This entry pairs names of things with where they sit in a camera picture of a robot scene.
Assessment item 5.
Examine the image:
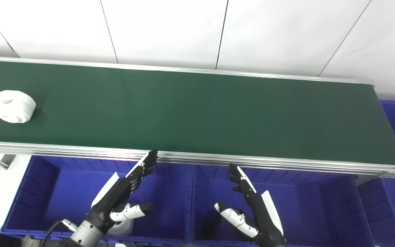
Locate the green conveyor belt aluminium frame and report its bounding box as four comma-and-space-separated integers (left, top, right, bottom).
0, 55, 395, 180

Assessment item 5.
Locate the white round plastic part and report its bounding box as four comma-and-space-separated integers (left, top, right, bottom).
106, 220, 135, 237
0, 90, 37, 124

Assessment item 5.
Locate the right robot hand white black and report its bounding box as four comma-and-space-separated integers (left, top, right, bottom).
214, 163, 287, 247

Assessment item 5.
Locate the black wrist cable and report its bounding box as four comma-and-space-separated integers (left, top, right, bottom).
41, 219, 79, 247

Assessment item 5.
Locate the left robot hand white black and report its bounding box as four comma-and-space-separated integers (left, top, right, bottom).
85, 150, 159, 231

